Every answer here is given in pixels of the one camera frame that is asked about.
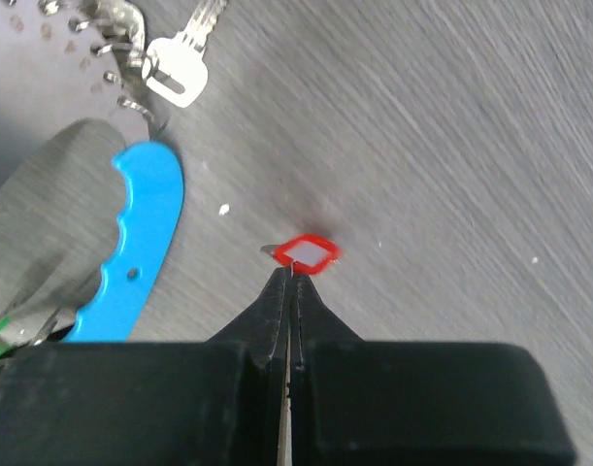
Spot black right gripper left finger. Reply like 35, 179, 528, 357
0, 268, 289, 465

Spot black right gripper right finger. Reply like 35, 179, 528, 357
290, 275, 577, 465

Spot red headed key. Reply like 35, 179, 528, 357
260, 234, 342, 276

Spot metal key organizer blue handle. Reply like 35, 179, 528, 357
0, 0, 185, 344

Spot loose silver key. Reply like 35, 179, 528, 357
143, 0, 229, 109

